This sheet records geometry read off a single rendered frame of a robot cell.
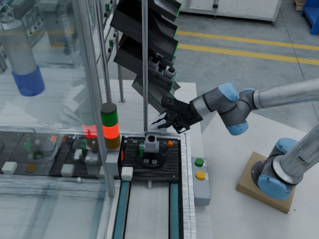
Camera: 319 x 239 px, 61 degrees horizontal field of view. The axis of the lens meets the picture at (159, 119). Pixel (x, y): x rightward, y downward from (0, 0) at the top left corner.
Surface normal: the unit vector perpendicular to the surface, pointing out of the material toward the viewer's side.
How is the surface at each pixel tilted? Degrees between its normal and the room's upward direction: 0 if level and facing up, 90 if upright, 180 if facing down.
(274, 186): 97
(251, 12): 90
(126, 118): 0
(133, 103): 0
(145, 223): 0
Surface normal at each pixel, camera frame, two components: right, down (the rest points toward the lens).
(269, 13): -0.19, 0.66
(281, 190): -0.58, 0.63
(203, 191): 0.03, -0.73
